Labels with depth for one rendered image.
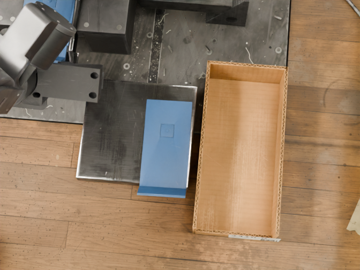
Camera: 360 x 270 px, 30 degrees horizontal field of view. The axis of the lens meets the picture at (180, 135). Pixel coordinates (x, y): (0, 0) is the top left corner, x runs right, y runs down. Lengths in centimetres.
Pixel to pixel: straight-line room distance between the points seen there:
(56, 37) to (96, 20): 25
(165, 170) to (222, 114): 13
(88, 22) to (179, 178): 27
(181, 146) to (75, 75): 24
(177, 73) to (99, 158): 19
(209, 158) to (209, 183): 4
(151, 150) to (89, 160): 9
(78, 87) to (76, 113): 23
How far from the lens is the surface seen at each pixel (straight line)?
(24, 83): 80
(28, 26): 77
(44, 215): 104
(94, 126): 104
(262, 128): 104
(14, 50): 78
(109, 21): 102
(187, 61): 108
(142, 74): 108
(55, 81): 85
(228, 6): 104
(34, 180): 106
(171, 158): 101
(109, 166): 102
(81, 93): 85
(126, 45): 105
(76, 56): 101
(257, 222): 102
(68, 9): 103
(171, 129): 102
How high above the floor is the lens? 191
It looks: 75 degrees down
